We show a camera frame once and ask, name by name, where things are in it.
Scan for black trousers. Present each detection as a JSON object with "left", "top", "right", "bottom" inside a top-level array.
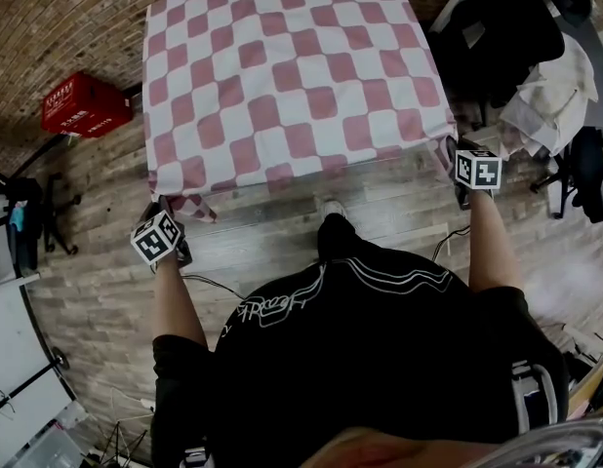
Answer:
[{"left": 316, "top": 212, "right": 362, "bottom": 263}]

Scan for grey head-mount rim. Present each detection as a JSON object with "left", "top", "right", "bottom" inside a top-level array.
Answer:
[{"left": 476, "top": 414, "right": 603, "bottom": 468}]

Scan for black printed t-shirt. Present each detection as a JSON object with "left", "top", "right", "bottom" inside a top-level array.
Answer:
[{"left": 152, "top": 255, "right": 571, "bottom": 468}]

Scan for pink checkered tablecloth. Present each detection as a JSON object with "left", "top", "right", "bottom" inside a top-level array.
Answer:
[{"left": 142, "top": 0, "right": 459, "bottom": 224}]

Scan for black mesh office chair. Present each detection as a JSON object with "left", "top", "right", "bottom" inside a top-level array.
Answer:
[{"left": 430, "top": 0, "right": 567, "bottom": 109}]

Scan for blue item on chair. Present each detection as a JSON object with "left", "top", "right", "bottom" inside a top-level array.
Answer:
[{"left": 8, "top": 201, "right": 28, "bottom": 231}]

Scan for grey shoulder strap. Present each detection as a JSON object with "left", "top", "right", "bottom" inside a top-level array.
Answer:
[{"left": 511, "top": 358, "right": 560, "bottom": 431}]

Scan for white desk with black edge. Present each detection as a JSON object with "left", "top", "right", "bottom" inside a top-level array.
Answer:
[{"left": 0, "top": 182, "right": 88, "bottom": 468}]

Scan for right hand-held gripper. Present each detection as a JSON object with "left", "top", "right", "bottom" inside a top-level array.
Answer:
[{"left": 446, "top": 136, "right": 503, "bottom": 210}]

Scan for person's left forearm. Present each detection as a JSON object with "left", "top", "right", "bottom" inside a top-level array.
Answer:
[{"left": 152, "top": 255, "right": 210, "bottom": 348}]

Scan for red fire equipment box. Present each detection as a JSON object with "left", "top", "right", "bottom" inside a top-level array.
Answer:
[{"left": 41, "top": 70, "right": 135, "bottom": 139}]

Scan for clear plastic box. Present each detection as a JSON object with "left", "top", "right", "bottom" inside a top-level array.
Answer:
[{"left": 8, "top": 407, "right": 88, "bottom": 468}]

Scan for person's right forearm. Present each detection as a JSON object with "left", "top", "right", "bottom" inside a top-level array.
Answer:
[{"left": 466, "top": 190, "right": 525, "bottom": 294}]

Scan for crumpled white cloth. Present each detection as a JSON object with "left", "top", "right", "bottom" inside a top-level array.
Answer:
[{"left": 499, "top": 34, "right": 600, "bottom": 158}]

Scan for black tripod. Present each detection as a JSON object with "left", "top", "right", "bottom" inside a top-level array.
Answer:
[{"left": 100, "top": 420, "right": 149, "bottom": 468}]

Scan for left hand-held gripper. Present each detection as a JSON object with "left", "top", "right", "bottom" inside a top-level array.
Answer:
[{"left": 130, "top": 201, "right": 193, "bottom": 266}]

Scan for black pole with disc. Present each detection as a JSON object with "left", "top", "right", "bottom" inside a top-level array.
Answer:
[{"left": 0, "top": 356, "right": 71, "bottom": 416}]

